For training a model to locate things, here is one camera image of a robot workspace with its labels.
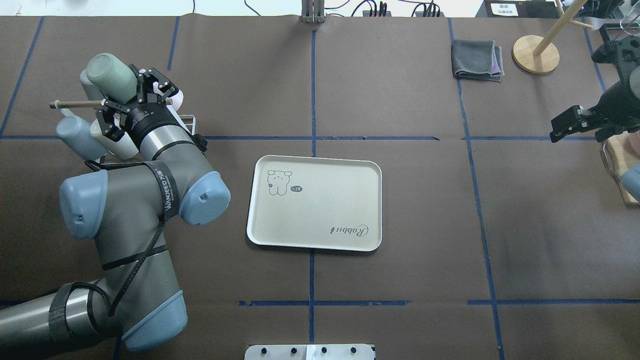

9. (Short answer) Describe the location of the black label box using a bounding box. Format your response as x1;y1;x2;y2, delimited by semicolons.
475;0;560;19

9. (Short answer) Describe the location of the grey cup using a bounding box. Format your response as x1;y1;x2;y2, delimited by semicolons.
80;69;105;101

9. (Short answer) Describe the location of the beige cup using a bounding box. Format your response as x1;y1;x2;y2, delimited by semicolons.
90;119;139;160

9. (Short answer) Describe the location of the aluminium frame post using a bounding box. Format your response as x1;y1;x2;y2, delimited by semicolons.
300;0;326;24

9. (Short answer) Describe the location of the beige rabbit serving tray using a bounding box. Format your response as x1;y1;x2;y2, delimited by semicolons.
246;155;383;252

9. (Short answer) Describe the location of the wooden cutting board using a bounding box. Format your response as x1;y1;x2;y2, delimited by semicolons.
600;132;640;207

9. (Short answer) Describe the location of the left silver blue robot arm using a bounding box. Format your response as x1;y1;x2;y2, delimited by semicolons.
1;53;231;360

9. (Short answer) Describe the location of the wooden mug tree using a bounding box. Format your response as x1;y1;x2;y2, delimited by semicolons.
510;0;595;75

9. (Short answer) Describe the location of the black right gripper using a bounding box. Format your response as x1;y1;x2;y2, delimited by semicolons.
550;27;640;143

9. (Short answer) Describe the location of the white wire cup rack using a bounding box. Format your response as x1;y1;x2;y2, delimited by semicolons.
49;99;197;166

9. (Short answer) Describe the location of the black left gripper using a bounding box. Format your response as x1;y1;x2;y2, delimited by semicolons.
96;64;208;151

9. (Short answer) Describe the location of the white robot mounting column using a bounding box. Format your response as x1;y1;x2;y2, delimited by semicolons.
244;343;377;360

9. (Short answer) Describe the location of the folded grey cloth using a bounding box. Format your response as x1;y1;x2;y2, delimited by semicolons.
451;39;505;83

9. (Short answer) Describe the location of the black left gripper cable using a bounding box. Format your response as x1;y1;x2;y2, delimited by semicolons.
82;160;168;317

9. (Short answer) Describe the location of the pink cup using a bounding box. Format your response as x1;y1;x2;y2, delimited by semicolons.
169;90;185;112

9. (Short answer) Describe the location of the green cup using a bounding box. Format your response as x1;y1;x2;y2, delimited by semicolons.
86;53;138;104

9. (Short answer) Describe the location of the blue cup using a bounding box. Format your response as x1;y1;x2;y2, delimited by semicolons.
55;115;108;161

